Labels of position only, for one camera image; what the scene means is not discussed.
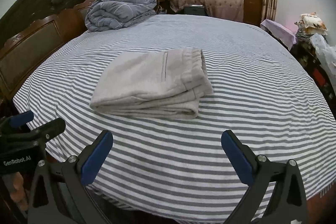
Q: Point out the floral pillow pile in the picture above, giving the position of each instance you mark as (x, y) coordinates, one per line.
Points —
(310, 24)

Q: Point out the folded grey blue quilt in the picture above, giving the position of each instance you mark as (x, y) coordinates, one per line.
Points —
(104, 15)

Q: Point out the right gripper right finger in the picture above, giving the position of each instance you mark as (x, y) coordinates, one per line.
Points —
(287, 204)

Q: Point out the purple covered table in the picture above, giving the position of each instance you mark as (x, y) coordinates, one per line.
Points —
(286, 36)

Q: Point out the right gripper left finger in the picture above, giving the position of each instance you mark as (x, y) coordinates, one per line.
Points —
(78, 176)

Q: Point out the grey striped bed sheet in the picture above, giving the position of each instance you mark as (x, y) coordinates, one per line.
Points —
(177, 168)

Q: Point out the dark carved wooden headboard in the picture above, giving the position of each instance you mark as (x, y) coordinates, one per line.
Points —
(31, 31)

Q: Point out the beige fleece pants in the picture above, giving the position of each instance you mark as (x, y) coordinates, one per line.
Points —
(165, 84)

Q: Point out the dark box by curtain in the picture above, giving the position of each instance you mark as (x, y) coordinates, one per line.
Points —
(194, 10)

